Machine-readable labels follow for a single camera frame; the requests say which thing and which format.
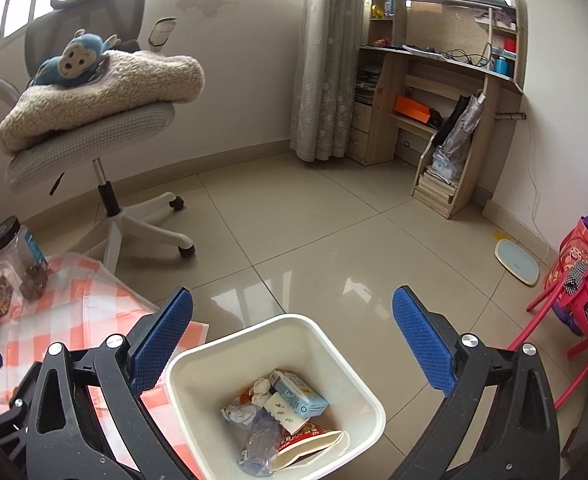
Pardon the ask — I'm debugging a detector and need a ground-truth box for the white paper ball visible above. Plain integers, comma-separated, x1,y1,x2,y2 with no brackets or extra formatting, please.
221,403,260,430

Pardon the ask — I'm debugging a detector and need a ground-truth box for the light blue small carton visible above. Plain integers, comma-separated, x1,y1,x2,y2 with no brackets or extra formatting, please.
269,370,329,418

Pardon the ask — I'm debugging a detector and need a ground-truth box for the crushed clear plastic bottle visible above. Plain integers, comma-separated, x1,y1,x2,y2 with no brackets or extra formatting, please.
238,410,284,478

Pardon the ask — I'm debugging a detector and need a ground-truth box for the red instant noodle cup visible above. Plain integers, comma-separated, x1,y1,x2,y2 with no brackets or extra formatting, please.
271,422,344,471

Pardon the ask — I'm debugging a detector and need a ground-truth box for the patterned white napkin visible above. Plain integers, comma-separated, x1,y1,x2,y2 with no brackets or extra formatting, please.
239,377,271,408

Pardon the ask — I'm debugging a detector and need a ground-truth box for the white plastic trash bin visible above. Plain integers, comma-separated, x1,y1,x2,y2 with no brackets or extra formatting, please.
165,314,385,479

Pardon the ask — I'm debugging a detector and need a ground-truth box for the orange white checkered tablecloth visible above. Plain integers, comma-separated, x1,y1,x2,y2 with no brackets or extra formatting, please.
0,254,205,479

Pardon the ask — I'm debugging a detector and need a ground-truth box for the bathroom scale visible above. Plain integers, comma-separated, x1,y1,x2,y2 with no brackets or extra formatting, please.
495,238,540,287

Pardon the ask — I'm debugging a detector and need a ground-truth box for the clear jar with dark snacks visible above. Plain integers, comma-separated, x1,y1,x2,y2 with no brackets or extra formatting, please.
0,216,49,301

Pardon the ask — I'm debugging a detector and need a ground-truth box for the red plastic chair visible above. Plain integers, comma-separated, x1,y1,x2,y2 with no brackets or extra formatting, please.
508,263,588,410

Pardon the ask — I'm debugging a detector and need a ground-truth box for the red cartoon backpack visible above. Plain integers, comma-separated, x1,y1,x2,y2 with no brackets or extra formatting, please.
543,216,588,340

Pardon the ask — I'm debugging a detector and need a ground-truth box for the orange box on desk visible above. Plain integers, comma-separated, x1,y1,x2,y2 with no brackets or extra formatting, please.
393,96,431,124

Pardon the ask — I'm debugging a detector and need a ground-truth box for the wooden computer desk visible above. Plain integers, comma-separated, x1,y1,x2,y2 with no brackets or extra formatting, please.
347,0,526,218

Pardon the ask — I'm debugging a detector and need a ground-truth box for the cream fleece blanket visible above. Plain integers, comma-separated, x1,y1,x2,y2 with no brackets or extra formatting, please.
0,50,205,156

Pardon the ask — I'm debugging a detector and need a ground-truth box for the blue bottle on desk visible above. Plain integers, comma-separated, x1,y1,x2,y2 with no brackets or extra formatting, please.
494,56,509,76

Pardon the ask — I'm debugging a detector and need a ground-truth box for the blue monkey plush toy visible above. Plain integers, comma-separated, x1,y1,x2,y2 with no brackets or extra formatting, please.
30,29,120,88

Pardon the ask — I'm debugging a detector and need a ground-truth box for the beige curtain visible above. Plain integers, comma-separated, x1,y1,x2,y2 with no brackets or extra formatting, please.
291,0,366,162

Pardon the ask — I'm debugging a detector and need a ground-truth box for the grey mesh office chair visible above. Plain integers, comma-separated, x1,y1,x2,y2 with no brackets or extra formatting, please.
0,0,205,271

